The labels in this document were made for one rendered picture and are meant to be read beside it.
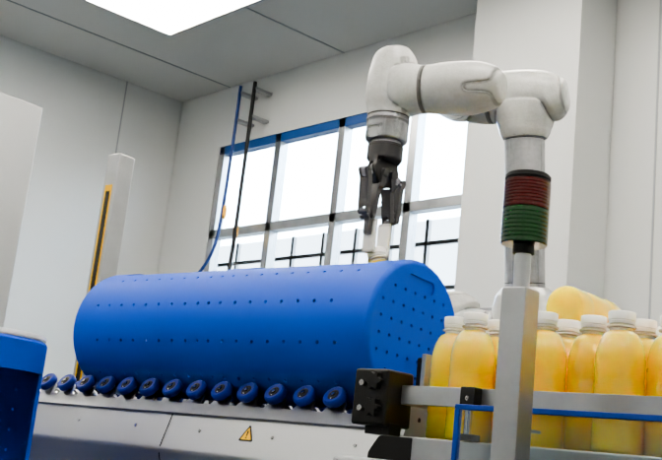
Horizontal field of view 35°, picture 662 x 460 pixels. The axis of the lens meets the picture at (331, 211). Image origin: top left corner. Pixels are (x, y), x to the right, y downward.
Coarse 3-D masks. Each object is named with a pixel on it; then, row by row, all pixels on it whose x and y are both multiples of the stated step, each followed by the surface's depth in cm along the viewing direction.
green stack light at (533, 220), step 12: (504, 216) 142; (516, 216) 141; (528, 216) 140; (540, 216) 141; (504, 228) 142; (516, 228) 140; (528, 228) 140; (540, 228) 140; (504, 240) 141; (516, 240) 140; (528, 240) 140; (540, 240) 140
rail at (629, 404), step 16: (416, 400) 166; (432, 400) 164; (448, 400) 163; (544, 400) 152; (560, 400) 150; (576, 400) 149; (592, 400) 147; (608, 400) 146; (624, 400) 144; (640, 400) 142; (656, 400) 141
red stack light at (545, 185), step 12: (504, 180) 145; (516, 180) 142; (528, 180) 142; (540, 180) 142; (504, 192) 144; (516, 192) 142; (528, 192) 141; (540, 192) 141; (504, 204) 143; (516, 204) 142; (528, 204) 141; (540, 204) 141
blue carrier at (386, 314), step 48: (96, 288) 245; (144, 288) 233; (192, 288) 222; (240, 288) 212; (288, 288) 203; (336, 288) 194; (384, 288) 190; (432, 288) 202; (96, 336) 236; (144, 336) 225; (192, 336) 215; (240, 336) 206; (288, 336) 197; (336, 336) 190; (384, 336) 189; (432, 336) 200; (96, 384) 244; (240, 384) 210; (288, 384) 201; (336, 384) 193
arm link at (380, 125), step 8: (376, 112) 217; (384, 112) 216; (392, 112) 216; (368, 120) 218; (376, 120) 216; (384, 120) 216; (392, 120) 216; (400, 120) 217; (408, 120) 218; (368, 128) 218; (376, 128) 216; (384, 128) 215; (392, 128) 215; (400, 128) 216; (408, 128) 219; (368, 136) 217; (376, 136) 216; (384, 136) 216; (392, 136) 215; (400, 136) 216
